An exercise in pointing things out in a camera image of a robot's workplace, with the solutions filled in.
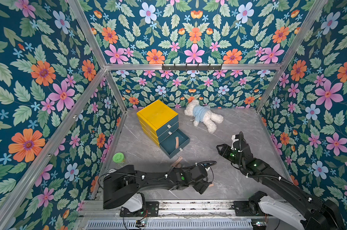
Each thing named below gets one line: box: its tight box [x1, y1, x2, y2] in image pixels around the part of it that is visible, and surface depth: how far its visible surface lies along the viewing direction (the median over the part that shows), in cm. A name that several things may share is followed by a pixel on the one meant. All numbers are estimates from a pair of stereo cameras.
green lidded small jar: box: [112, 151, 126, 164], surface depth 90 cm
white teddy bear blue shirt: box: [184, 99, 224, 134], surface depth 110 cm
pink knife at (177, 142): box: [175, 136, 179, 150], surface depth 100 cm
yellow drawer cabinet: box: [136, 99, 180, 148], surface depth 89 cm
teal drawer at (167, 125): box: [156, 114, 179, 138], surface depth 87 cm
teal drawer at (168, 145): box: [159, 127, 191, 160], surface depth 97 cm
